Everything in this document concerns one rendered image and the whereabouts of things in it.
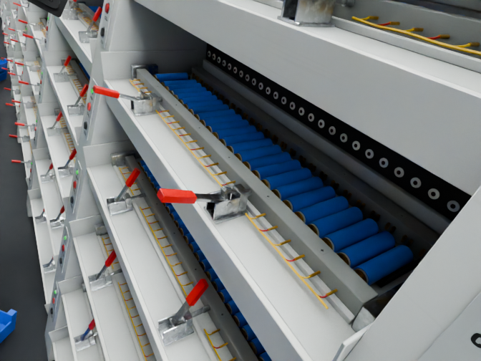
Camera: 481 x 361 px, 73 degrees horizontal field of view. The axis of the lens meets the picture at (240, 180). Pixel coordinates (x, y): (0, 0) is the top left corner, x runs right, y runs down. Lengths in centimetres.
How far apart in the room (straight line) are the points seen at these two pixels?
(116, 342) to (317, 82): 58
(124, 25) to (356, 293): 58
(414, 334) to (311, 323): 9
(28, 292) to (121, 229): 84
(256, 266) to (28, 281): 120
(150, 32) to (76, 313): 69
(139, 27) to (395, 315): 62
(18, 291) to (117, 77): 93
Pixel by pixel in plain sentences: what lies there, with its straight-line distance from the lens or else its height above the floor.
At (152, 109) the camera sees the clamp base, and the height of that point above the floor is 88.
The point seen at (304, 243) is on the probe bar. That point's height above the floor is 90.
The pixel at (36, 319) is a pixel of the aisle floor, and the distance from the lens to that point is 133.
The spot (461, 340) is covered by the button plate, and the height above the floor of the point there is 96.
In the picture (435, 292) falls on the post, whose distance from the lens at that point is 20.
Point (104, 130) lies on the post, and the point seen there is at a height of 76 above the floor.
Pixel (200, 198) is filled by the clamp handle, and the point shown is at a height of 89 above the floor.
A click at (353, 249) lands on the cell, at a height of 91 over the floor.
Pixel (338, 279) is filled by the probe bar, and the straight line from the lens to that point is 29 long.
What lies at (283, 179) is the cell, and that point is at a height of 91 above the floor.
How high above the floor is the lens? 105
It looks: 24 degrees down
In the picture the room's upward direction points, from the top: 23 degrees clockwise
